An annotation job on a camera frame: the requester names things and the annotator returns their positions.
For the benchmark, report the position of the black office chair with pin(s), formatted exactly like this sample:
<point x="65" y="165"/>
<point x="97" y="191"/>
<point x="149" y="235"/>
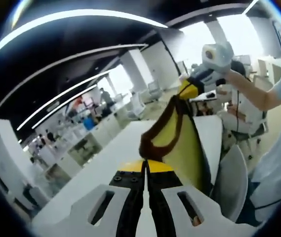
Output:
<point x="82" y="146"/>

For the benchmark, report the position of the pink screen monitor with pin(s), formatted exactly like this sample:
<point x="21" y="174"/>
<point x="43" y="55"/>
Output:
<point x="89" y="101"/>

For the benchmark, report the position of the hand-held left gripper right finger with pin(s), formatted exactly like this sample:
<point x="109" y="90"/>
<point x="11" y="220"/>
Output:
<point x="162" y="212"/>

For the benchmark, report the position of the blue container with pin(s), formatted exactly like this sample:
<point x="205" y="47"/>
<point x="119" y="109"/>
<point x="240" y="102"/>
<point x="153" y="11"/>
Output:
<point x="89" y="123"/>

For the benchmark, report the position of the yellow garment blue grey sleeves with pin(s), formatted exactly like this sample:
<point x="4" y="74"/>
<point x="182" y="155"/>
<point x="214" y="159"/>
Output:
<point x="179" y="138"/>

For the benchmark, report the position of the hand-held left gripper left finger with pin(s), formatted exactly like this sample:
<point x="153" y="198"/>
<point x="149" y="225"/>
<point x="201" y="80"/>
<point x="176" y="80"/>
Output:
<point x="130" y="212"/>

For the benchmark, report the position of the white perforated chair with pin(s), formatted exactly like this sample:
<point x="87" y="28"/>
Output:
<point x="234" y="182"/>

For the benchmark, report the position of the long white counter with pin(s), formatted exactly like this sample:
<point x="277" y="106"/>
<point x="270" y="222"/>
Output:
<point x="105" y="133"/>

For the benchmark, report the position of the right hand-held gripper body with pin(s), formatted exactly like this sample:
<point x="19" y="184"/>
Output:
<point x="219" y="61"/>

